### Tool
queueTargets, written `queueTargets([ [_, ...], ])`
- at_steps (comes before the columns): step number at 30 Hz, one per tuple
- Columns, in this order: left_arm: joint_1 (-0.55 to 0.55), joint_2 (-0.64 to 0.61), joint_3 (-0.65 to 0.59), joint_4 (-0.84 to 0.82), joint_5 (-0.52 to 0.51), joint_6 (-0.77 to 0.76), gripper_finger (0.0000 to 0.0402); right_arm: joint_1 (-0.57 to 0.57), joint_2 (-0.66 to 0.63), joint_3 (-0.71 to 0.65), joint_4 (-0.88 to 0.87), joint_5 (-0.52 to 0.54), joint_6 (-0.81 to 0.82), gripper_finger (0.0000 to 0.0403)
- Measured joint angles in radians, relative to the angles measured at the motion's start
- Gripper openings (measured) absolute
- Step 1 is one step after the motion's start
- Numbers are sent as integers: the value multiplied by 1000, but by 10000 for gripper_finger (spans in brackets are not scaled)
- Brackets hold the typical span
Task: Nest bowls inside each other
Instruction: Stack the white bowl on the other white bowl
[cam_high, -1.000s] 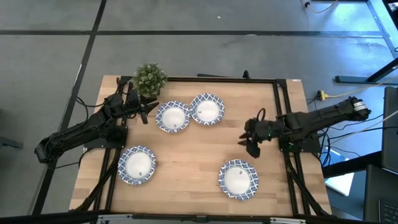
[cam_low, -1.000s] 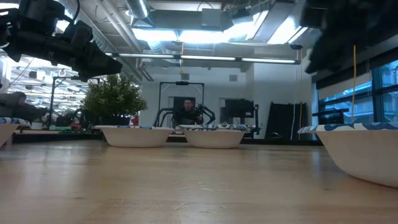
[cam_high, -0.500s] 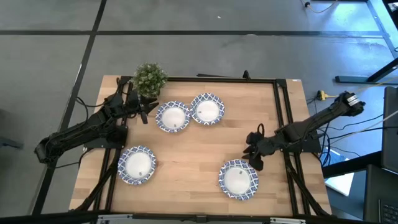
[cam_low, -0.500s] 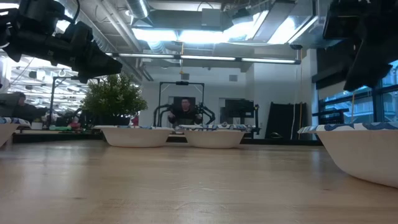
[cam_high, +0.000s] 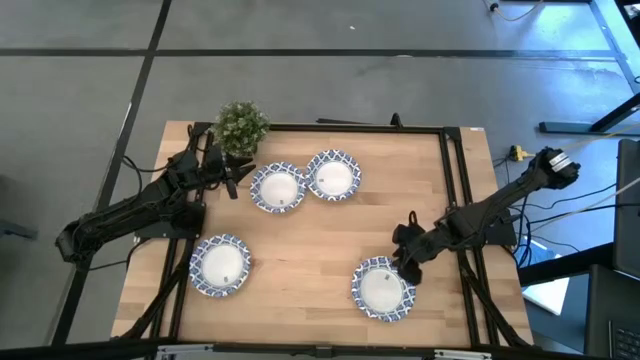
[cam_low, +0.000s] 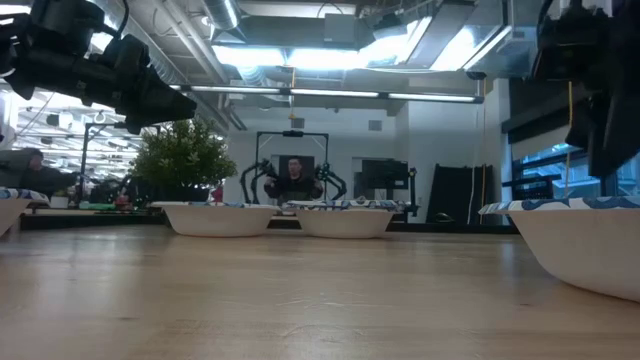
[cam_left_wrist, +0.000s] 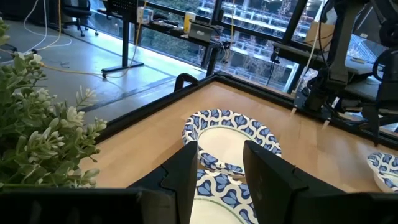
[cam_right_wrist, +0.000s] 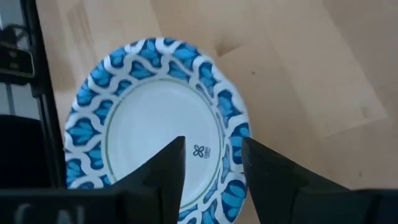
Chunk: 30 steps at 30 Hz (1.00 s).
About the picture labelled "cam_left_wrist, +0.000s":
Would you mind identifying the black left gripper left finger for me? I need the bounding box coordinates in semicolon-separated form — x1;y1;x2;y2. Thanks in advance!
127;141;199;224

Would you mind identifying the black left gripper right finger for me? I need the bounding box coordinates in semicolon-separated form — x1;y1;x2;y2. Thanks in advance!
242;139;346;224

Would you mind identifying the silver device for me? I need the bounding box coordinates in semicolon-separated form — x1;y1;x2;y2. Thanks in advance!
188;22;215;43

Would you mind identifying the black desk with perforated panel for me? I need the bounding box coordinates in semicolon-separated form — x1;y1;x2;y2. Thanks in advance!
101;0;224;78

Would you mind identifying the green artificial plant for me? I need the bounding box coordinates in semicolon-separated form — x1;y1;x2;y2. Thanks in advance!
0;17;108;189

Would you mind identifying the yellow cup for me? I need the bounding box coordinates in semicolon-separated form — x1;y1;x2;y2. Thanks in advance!
183;11;197;34

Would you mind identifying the cardboard box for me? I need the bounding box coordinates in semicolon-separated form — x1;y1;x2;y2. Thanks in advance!
305;21;336;48

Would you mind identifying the white container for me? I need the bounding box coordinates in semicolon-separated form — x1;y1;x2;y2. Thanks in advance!
136;6;155;24

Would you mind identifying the black office chair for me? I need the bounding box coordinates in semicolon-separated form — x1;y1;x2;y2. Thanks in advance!
61;0;100;37

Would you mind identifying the black table edge frame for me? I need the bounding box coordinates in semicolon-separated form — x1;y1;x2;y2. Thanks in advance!
93;73;398;150

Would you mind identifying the yellow cable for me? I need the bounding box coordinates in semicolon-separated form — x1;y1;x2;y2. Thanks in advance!
39;0;147;79

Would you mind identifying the white cable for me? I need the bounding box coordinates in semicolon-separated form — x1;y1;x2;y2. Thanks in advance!
23;0;73;53

